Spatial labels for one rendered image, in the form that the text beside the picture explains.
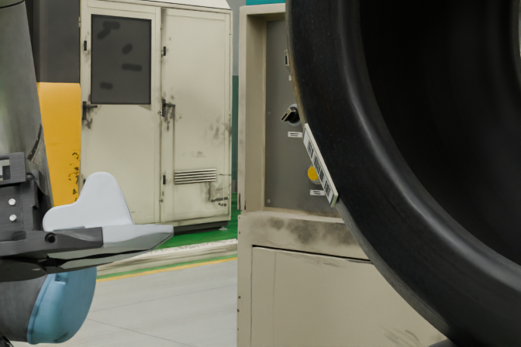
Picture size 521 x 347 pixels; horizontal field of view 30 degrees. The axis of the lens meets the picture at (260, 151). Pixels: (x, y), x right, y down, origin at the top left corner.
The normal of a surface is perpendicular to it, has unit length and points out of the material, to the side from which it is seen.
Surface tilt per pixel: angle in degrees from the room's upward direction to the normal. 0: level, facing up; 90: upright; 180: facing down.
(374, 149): 96
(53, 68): 90
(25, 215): 70
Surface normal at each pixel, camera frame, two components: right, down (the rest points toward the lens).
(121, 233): 0.38, -0.31
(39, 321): -0.20, 0.41
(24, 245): -0.17, -0.26
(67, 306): 0.97, 0.14
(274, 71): -0.62, 0.04
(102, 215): 0.05, -0.29
